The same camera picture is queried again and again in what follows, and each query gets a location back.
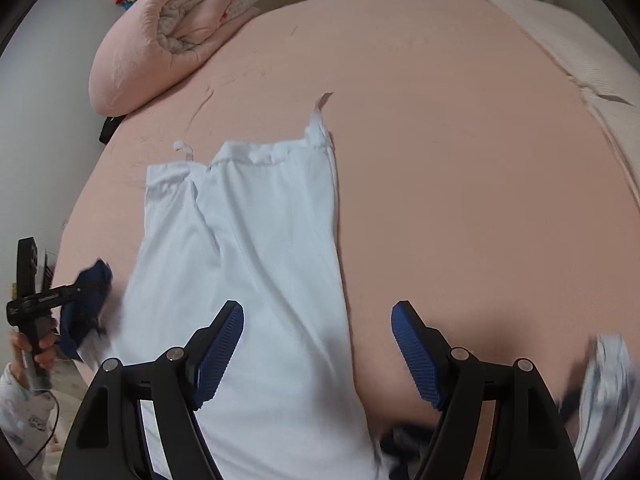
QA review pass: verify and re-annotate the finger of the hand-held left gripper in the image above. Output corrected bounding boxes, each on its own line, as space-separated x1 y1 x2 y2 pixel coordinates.
62 280 109 309

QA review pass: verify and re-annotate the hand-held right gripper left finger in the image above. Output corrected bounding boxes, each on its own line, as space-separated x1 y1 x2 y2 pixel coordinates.
56 301 245 480

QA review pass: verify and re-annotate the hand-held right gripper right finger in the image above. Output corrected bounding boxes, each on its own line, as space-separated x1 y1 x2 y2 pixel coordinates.
391 301 583 480

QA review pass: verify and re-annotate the white shirt with navy trim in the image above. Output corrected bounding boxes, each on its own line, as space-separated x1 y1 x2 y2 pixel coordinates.
107 92 396 480

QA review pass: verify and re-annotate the person's left forearm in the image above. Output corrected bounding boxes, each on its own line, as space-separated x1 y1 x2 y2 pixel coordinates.
0 362 57 466

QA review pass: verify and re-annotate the person's left hand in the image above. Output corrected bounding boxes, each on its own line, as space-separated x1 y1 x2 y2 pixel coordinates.
9 331 57 372

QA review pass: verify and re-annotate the navy skirt with silver stripes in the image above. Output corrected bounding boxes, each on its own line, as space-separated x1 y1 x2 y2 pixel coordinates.
377 422 436 480

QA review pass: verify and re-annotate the black case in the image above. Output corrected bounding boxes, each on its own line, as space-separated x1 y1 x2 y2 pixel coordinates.
99 116 124 145

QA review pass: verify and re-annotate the light printed garment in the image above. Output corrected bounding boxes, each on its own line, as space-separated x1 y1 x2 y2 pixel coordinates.
560 332 636 480

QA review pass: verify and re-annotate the rolled pink quilt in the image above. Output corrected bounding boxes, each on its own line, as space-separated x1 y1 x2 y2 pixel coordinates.
89 0 260 117

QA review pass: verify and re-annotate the beige knitted pillow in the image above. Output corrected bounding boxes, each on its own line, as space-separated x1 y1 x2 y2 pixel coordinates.
487 0 633 106
582 87 640 196

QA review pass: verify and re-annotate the black cable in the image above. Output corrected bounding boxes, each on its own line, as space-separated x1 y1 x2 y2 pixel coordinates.
27 390 62 463

